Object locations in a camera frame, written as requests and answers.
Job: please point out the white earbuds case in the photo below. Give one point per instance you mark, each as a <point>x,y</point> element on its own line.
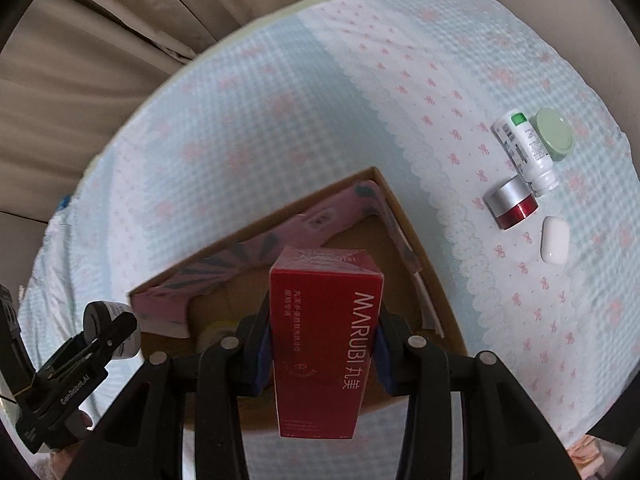
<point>555,241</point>

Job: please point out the person's left hand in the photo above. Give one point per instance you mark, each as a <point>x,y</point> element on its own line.
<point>75,430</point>

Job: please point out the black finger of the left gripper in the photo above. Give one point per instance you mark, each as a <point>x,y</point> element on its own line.
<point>75,352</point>

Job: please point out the yellow tape roll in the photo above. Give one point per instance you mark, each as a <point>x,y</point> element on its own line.
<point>214,333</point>

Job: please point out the red marubi box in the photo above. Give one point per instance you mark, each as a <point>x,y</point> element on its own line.
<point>324,307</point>

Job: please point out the beige curtain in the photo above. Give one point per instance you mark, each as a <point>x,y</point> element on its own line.
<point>74,70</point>

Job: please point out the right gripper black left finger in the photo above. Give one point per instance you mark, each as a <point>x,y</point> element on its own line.
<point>178,393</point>

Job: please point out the white medicine bottle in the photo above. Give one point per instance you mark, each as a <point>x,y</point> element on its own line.
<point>530,157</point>

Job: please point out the silver red cosmetic jar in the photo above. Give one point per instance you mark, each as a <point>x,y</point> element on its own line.
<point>511,203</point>

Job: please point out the pale green lid jar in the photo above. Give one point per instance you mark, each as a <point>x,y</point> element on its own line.
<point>555,133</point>

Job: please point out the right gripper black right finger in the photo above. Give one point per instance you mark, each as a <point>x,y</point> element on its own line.
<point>504,435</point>

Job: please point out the light blue patterned bedsheet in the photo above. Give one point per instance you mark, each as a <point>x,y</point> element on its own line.
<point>410,88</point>

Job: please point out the black lid small jar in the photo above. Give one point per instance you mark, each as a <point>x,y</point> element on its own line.
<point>109,318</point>

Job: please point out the open cardboard box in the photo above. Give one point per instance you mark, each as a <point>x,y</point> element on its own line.
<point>229,279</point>

